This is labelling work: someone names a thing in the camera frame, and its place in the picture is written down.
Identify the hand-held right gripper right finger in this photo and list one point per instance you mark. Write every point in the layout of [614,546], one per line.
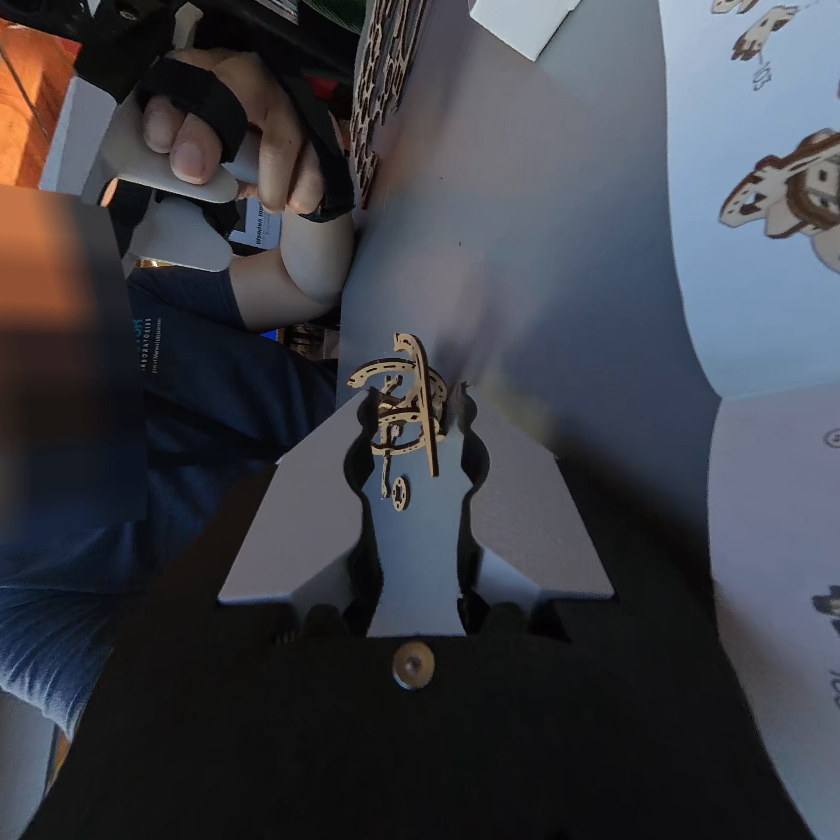
[537,525]

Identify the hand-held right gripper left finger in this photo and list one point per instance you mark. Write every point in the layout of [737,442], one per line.
[294,525]

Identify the small wooden model assembly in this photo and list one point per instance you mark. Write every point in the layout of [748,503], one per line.
[430,433]

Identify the laser-cut wooden parts sheet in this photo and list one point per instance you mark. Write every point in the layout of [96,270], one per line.
[387,66]

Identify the person's left hand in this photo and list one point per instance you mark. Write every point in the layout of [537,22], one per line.
[276,150]

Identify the person in blue shirt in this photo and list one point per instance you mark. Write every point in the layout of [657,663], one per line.
[216,393]

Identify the black white marker sign board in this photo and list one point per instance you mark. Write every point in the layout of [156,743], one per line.
[261,226]

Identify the person's blue jeans leg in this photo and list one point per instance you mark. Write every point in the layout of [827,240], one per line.
[38,643]

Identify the white instruction booklet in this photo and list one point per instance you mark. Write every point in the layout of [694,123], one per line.
[754,327]

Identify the white cardboard box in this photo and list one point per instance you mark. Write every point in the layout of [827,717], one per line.
[524,26]

